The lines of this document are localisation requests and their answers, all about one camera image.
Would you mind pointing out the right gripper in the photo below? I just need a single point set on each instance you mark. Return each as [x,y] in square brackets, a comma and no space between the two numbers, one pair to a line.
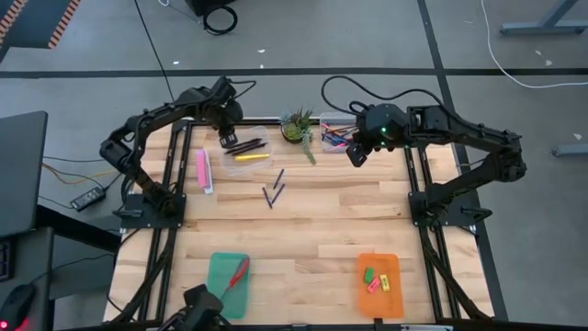
[383,126]

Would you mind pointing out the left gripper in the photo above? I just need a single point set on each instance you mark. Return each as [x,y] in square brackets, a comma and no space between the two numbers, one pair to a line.
[225,108]

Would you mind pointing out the black pen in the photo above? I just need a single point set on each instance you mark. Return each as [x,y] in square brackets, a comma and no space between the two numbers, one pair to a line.
[252,148]
[245,146]

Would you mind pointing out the clear plastic bin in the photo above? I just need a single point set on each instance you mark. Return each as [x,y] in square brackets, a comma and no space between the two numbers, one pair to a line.
[328,117]
[248,167]

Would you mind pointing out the blue pens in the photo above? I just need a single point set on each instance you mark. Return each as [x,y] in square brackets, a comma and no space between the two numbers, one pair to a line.
[278,194]

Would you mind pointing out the green eraser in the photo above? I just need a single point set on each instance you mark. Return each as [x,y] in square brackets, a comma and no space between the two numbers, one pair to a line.
[368,275]

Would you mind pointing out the yellow-green eraser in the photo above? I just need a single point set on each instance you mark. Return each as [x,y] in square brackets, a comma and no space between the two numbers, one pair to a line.
[385,282]

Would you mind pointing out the pink eraser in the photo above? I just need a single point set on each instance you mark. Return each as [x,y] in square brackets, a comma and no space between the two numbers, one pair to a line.
[373,285]

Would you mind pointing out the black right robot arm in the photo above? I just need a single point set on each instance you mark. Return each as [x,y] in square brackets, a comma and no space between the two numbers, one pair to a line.
[478,133]

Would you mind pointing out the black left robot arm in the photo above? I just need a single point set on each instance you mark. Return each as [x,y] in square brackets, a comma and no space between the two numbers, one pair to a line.
[138,124]

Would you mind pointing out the yellow pen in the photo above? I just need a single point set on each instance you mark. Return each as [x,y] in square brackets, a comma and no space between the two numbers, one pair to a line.
[252,157]

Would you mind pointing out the pink stapler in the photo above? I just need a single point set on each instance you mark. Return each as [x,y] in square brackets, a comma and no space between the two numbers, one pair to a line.
[202,170]

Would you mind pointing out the potted succulent plant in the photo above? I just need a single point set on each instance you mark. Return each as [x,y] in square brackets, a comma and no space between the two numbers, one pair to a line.
[296,128]

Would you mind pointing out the black box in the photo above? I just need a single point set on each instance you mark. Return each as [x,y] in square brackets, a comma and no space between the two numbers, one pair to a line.
[202,5]

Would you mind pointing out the orange plastic bin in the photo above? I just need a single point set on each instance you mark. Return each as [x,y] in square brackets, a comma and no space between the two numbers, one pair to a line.
[380,299]

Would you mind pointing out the black power adapter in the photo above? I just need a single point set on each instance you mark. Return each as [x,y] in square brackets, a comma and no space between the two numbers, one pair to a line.
[87,198]

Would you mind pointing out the teal plastic bin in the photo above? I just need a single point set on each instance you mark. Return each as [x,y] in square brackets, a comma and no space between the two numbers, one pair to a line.
[234,303]

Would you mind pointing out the black device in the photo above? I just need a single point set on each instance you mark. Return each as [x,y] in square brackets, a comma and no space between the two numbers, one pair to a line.
[202,305]

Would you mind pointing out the dark grey monitor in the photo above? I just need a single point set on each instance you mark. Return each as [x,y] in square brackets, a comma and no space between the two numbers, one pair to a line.
[20,174]

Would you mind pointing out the grey table leg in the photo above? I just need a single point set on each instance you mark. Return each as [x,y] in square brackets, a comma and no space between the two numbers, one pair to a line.
[528,28]

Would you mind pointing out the grey table foot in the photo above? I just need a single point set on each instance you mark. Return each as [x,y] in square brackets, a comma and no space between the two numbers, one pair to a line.
[572,150]

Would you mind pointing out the hazard-striped floor mat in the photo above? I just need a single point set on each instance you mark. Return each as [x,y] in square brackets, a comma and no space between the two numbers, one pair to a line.
[32,23]

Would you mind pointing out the dark grey desk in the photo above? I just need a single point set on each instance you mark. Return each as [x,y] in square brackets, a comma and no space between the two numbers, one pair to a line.
[27,257]

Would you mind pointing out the black computer mouse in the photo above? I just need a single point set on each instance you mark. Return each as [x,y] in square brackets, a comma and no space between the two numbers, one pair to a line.
[16,305]

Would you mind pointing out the black aluminium table frame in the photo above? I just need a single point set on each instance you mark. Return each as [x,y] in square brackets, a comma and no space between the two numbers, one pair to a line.
[176,161]

